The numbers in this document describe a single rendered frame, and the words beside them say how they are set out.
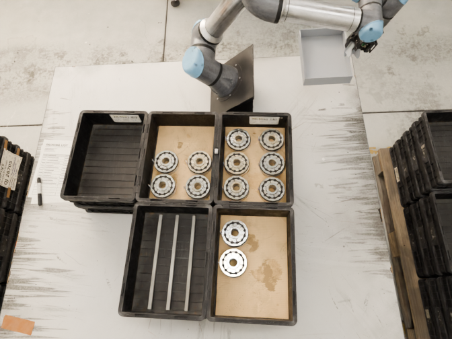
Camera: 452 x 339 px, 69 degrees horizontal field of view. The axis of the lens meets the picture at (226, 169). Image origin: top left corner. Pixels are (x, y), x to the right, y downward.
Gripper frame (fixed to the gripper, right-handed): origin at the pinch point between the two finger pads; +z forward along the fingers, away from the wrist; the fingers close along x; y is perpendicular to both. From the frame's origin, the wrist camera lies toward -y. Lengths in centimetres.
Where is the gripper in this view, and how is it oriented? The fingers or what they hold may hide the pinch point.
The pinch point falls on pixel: (347, 52)
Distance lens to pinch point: 162.6
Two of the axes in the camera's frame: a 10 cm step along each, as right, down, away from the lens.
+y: 0.7, 9.3, -3.7
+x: 9.7, 0.2, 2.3
